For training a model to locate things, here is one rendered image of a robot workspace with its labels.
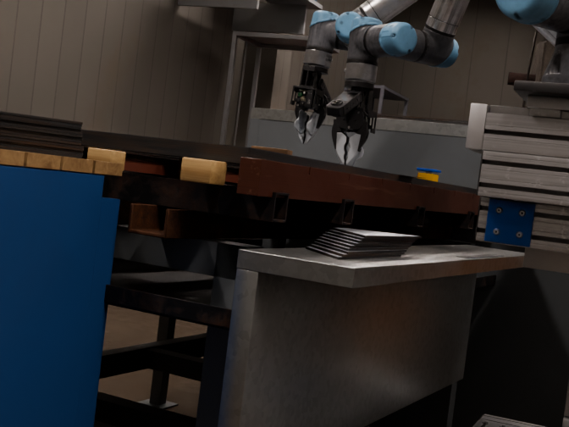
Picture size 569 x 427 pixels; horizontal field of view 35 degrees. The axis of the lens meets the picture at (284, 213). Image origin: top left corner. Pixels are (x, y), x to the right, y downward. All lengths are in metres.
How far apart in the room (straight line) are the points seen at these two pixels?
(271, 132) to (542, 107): 1.65
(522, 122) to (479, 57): 9.14
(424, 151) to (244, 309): 1.73
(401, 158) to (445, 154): 0.15
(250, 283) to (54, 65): 3.98
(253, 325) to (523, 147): 0.68
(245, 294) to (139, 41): 4.69
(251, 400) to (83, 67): 4.21
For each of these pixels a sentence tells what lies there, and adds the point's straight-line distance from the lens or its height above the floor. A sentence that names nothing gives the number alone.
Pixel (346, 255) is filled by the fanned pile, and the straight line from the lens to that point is 1.49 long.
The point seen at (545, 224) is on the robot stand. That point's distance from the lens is 1.85.
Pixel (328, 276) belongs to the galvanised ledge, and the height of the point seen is 0.66.
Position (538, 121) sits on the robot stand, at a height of 0.97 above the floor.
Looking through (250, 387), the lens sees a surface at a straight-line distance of 1.47.
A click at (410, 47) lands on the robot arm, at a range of 2.11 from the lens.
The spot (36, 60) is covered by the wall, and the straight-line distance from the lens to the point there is 5.19.
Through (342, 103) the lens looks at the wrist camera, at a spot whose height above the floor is 0.99.
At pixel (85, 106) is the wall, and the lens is 5.58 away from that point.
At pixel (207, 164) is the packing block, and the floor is 0.81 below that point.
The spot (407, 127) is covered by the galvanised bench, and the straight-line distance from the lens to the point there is 3.10.
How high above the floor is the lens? 0.79
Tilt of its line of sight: 2 degrees down
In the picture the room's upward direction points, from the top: 7 degrees clockwise
